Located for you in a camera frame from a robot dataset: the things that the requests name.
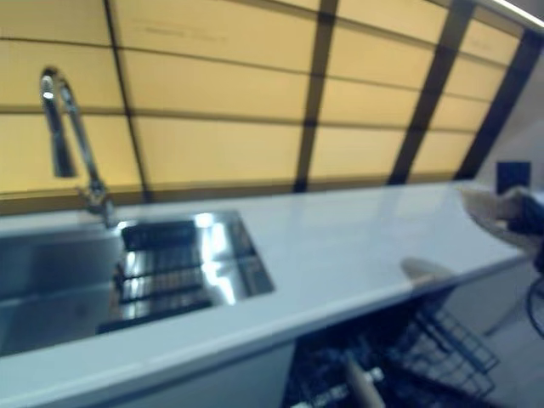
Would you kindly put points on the chrome pull-down kitchen faucet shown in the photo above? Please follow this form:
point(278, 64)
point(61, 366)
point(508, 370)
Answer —
point(64, 140)

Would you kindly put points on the white cabinet door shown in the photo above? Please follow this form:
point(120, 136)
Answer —
point(221, 382)

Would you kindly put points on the stainless steel kitchen sink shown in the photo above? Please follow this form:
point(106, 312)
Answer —
point(51, 289)

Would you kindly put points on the dark open laptop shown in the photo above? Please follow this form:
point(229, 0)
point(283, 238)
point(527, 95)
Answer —
point(512, 176)

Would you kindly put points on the black dish drying rack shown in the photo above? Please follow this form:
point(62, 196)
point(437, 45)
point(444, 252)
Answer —
point(166, 263)

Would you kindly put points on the white cabinet side panel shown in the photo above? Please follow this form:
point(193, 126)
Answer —
point(484, 293)

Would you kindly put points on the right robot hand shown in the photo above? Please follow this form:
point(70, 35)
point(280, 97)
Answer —
point(527, 214)

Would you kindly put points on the cream ceramic plate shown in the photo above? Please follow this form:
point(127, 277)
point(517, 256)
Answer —
point(363, 382)
point(480, 208)

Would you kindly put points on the built-in dishwasher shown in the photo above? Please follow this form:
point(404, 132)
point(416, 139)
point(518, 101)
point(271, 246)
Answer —
point(297, 374)

